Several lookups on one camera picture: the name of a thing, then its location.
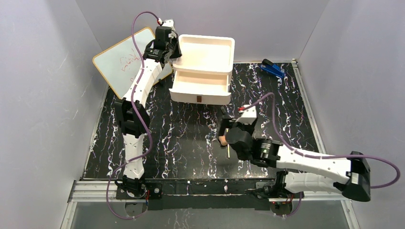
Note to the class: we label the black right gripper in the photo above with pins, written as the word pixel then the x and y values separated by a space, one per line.
pixel 226 127

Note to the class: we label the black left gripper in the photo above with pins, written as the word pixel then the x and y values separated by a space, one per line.
pixel 172 50

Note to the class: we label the white plastic drawer organizer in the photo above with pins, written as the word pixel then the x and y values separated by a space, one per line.
pixel 205 54

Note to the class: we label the white organizer drawer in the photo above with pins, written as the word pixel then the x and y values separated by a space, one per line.
pixel 201 88

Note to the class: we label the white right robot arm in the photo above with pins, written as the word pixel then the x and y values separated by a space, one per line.
pixel 298 171

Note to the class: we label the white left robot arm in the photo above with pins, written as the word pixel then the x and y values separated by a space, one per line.
pixel 132 117

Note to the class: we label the beige makeup sponge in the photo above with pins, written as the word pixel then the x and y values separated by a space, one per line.
pixel 222 140

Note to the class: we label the yellow framed whiteboard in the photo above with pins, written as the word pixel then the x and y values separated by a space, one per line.
pixel 120 64

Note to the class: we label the blue black stapler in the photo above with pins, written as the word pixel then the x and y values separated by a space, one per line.
pixel 271 68

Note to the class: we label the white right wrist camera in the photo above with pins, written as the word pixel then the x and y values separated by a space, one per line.
pixel 248 116

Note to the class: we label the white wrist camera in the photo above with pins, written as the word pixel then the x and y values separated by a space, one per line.
pixel 168 25
pixel 248 116

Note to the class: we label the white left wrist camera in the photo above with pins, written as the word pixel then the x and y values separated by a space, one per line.
pixel 168 25

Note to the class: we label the aluminium frame rail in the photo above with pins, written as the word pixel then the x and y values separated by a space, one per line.
pixel 96 190

